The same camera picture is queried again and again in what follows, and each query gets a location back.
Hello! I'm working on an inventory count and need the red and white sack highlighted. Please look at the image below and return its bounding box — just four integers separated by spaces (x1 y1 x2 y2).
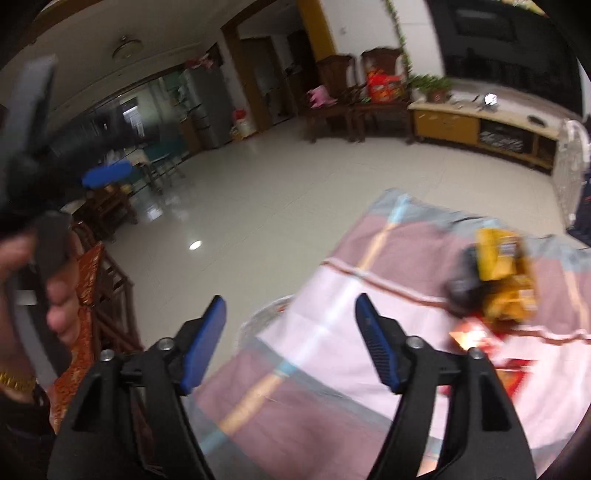
231 108 257 139

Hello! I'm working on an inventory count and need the green potted plant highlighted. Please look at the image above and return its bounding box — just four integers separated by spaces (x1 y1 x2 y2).
409 74 455 103

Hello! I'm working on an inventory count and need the wooden chair with red cushion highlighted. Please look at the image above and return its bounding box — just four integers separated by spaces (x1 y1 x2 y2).
46 222 144 435

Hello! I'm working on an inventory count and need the red gift box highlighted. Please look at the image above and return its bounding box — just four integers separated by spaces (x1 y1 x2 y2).
366 68 402 102

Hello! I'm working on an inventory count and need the black crumpled wrapper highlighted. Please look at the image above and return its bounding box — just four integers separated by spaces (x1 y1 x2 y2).
445 247 485 308

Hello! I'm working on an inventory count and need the teal folding chair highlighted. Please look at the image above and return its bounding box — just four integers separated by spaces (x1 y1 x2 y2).
139 148 185 195

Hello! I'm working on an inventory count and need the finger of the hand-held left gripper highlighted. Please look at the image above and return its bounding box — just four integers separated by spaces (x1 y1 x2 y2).
82 161 134 190

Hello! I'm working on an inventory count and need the black flat television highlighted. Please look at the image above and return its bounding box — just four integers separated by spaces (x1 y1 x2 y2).
425 0 583 114

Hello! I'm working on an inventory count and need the gold wrist bracelet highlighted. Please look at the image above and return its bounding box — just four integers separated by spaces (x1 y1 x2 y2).
0 371 38 393

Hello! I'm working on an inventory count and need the round ceiling lamp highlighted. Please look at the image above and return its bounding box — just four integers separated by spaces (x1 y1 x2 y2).
112 36 145 61

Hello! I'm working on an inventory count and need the translucent plastic bag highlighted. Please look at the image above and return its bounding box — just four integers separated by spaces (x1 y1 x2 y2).
182 298 444 480

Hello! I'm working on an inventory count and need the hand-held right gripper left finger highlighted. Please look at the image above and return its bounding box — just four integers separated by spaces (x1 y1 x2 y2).
46 295 228 480

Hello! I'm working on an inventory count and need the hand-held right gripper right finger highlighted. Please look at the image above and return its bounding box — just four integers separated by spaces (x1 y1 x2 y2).
355 293 539 480

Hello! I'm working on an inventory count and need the dark wooden armchair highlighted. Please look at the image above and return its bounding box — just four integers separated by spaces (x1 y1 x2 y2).
305 54 358 141
353 46 414 141

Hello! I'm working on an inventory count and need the green vine garland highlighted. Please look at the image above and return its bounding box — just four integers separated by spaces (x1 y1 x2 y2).
385 0 411 79

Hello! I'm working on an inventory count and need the red foil wrapper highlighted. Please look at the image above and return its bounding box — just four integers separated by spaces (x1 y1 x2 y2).
450 314 527 398

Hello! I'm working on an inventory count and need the silver refrigerator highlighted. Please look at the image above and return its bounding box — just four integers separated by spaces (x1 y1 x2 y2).
178 67 234 151

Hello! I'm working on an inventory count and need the yellow crumpled packet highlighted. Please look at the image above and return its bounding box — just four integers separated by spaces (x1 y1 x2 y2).
475 227 539 324

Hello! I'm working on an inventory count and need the person's left hand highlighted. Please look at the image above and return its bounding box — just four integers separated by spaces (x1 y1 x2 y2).
0 230 80 374

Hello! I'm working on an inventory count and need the yellow television cabinet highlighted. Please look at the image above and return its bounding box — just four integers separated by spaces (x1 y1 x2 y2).
409 99 561 174

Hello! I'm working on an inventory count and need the pink checkered cloth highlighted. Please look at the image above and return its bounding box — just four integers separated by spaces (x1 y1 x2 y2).
182 187 591 480

